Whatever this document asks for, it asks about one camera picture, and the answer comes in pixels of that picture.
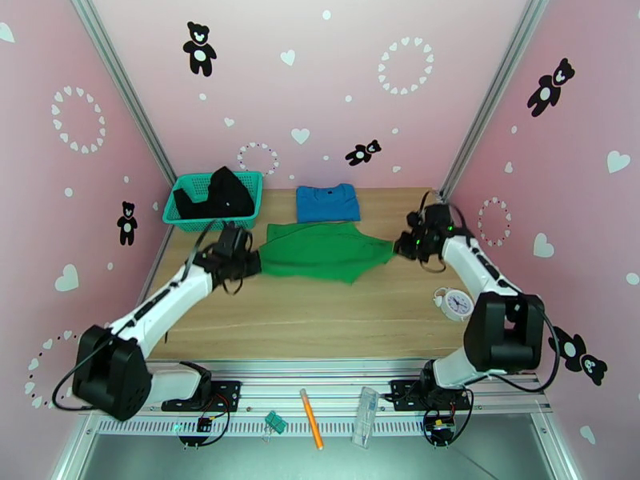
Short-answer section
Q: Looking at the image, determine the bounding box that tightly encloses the clear plastic case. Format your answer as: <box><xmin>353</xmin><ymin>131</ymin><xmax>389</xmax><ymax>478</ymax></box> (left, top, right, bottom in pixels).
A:
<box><xmin>351</xmin><ymin>386</ymin><xmax>379</xmax><ymax>450</ymax></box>

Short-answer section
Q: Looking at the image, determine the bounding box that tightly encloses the green t-shirt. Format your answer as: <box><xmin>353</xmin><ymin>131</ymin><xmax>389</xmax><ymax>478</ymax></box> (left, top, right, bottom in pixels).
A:
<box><xmin>257</xmin><ymin>221</ymin><xmax>398</xmax><ymax>286</ymax></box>

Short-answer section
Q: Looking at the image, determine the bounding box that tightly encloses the small upright bear sticker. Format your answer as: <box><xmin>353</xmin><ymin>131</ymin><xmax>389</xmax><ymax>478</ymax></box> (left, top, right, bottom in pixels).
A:
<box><xmin>117</xmin><ymin>201</ymin><xmax>139</xmax><ymax>246</ymax></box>

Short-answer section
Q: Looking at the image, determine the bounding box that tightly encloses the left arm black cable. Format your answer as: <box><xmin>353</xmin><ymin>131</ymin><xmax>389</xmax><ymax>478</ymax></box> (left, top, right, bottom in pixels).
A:
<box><xmin>51</xmin><ymin>221</ymin><xmax>247</xmax><ymax>412</ymax></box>

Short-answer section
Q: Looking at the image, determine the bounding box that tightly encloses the blue t-shirt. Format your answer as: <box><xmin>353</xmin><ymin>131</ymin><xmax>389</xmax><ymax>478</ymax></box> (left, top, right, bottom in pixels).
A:
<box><xmin>295</xmin><ymin>183</ymin><xmax>362</xmax><ymax>225</ymax></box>

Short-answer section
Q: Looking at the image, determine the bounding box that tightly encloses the white slotted cable duct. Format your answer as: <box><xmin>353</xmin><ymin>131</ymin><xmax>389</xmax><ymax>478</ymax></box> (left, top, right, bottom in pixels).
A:
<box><xmin>94</xmin><ymin>417</ymin><xmax>436</xmax><ymax>437</ymax></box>

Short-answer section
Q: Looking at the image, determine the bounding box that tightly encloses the orange pen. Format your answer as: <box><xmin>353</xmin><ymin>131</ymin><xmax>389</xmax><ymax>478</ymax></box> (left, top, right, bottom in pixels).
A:
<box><xmin>298</xmin><ymin>388</ymin><xmax>325</xmax><ymax>451</ymax></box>

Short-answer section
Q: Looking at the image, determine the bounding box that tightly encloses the circuit board with yellow connector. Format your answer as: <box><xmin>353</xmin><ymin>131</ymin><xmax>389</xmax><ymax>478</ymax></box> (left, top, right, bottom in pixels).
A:
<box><xmin>429</xmin><ymin>414</ymin><xmax>457</xmax><ymax>443</ymax></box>

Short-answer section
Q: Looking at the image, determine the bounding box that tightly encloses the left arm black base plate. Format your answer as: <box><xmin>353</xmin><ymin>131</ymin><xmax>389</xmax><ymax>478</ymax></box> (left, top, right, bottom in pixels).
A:
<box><xmin>161</xmin><ymin>379</ymin><xmax>242</xmax><ymax>413</ymax></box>

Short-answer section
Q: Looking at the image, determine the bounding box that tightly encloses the aluminium base frame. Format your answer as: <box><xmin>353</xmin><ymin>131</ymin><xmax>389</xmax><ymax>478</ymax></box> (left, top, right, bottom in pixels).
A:
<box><xmin>78</xmin><ymin>357</ymin><xmax>554</xmax><ymax>417</ymax></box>

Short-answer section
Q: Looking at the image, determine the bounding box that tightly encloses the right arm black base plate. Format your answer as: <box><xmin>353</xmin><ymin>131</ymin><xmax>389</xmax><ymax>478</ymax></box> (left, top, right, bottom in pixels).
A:
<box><xmin>390</xmin><ymin>378</ymin><xmax>471</xmax><ymax>412</ymax></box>

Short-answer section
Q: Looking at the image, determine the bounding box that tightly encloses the white alarm clock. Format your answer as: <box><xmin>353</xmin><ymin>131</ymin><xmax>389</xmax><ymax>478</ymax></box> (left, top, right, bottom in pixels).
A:
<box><xmin>433</xmin><ymin>287</ymin><xmax>474</xmax><ymax>323</ymax></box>

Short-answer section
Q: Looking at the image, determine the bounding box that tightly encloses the aluminium frame post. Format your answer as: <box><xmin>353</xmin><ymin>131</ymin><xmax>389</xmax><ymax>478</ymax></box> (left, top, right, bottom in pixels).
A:
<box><xmin>67</xmin><ymin>0</ymin><xmax>177</xmax><ymax>184</ymax></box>
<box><xmin>438</xmin><ymin>0</ymin><xmax>554</xmax><ymax>194</ymax></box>

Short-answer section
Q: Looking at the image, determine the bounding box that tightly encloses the large tilted bear sticker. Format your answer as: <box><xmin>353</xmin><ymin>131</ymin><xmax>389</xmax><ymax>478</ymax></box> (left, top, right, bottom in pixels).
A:
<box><xmin>527</xmin><ymin>57</ymin><xmax>576</xmax><ymax>118</ymax></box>

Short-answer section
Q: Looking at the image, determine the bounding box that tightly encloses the upside down bear sticker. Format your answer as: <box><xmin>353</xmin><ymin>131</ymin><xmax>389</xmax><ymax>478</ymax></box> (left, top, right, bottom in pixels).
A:
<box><xmin>548</xmin><ymin>326</ymin><xmax>609</xmax><ymax>387</ymax></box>

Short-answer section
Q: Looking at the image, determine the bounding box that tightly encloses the black garment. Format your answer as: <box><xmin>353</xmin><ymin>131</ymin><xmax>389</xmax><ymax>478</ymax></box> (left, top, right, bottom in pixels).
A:
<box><xmin>172</xmin><ymin>166</ymin><xmax>256</xmax><ymax>221</ymax></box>

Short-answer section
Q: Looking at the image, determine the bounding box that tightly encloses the teal plastic basket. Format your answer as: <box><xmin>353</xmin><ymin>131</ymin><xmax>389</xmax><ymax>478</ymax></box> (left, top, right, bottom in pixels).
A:
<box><xmin>162</xmin><ymin>170</ymin><xmax>265</xmax><ymax>230</ymax></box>

